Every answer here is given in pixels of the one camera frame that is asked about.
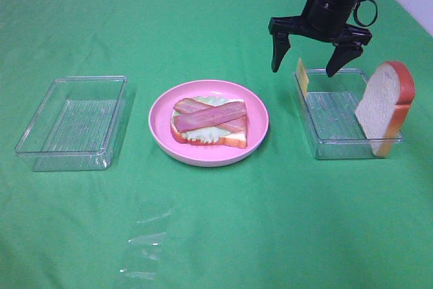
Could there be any pink round plate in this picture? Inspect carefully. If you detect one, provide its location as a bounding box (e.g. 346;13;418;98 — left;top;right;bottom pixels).
148;80;269;167

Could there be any clear plastic film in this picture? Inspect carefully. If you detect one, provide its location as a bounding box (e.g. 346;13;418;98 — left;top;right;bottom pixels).
119;198;175;288

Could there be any clear plastic tray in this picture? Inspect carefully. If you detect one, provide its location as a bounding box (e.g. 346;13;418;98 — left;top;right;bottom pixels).
15;76;129;171
293;68;403;160

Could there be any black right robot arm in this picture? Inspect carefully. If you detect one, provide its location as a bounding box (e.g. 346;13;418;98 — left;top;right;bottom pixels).
268;0;372;77

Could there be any left clear plastic tray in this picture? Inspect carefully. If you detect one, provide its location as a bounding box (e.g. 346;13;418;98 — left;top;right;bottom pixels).
15;76;129;171

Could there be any right clear plastic tray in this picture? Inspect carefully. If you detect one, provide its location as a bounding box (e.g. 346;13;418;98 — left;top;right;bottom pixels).
293;68;403;160

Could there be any yellow cheese slice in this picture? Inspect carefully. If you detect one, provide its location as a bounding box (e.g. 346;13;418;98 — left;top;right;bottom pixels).
296;58;309;98

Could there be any green lettuce leaf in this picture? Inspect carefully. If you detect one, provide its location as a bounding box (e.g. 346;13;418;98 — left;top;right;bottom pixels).
175;96;230;144

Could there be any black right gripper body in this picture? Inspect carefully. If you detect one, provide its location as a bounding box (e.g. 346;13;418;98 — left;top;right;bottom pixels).
269;1;372;45

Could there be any bread slice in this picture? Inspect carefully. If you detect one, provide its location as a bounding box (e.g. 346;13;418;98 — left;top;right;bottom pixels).
170;98;248;149
355;61;415;157

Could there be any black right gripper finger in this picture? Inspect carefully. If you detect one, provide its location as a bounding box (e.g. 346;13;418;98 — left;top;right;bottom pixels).
271;32;291;72
325;44;363;77

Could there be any bacon strip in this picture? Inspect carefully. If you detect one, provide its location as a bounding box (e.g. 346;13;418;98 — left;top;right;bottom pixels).
173;97;248;133
173;100;247;133

